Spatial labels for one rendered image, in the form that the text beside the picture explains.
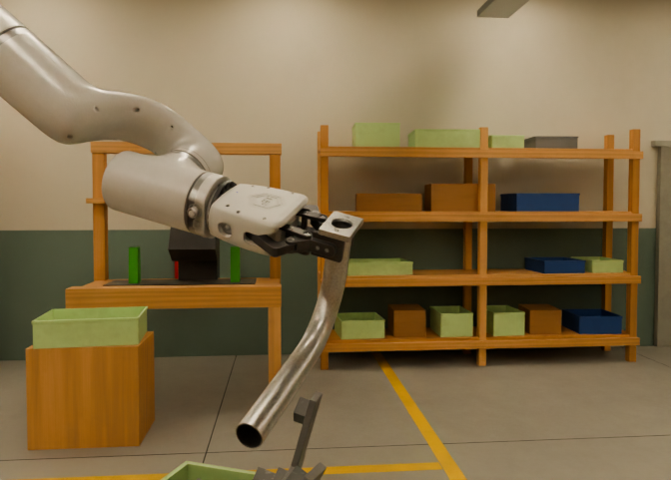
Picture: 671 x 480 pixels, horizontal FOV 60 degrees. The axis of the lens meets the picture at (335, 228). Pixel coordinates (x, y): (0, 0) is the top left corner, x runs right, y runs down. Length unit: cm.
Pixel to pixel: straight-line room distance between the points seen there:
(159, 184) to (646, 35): 662
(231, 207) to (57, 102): 25
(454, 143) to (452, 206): 58
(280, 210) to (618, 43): 637
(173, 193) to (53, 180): 544
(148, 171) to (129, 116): 10
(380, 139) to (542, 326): 234
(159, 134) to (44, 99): 15
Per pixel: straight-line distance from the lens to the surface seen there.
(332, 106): 589
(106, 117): 83
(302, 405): 100
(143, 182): 78
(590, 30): 684
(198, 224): 75
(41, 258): 624
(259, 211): 71
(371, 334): 543
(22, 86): 83
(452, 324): 558
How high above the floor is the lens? 147
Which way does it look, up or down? 2 degrees down
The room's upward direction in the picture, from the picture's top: straight up
